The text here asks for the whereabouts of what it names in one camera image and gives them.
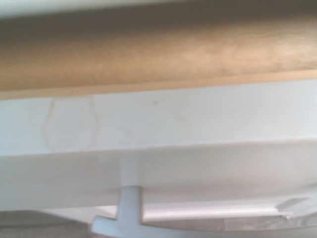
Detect white curved drawer handle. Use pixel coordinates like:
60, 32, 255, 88
92, 185, 191, 238

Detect white drawer with wooden interior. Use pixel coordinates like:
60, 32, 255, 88
0, 4, 317, 219

